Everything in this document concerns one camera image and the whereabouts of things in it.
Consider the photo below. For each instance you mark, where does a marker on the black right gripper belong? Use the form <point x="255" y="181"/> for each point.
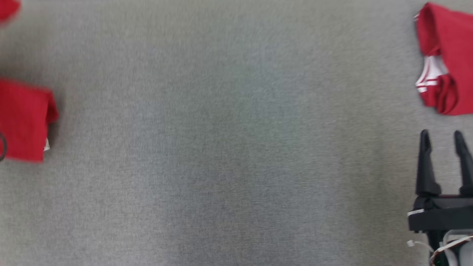
<point x="443" y="218"/>

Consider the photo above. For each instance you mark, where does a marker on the red Bulls 23 shorts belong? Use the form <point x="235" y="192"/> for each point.
<point x="22" y="118"/>

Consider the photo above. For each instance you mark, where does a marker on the red white Bulls jersey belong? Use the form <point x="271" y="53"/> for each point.
<point x="454" y="37"/>

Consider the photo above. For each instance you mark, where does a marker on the red garment with white stripes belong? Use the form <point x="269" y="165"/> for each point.
<point x="7" y="7"/>

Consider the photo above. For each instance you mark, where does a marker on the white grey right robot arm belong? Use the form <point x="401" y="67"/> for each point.
<point x="463" y="256"/>

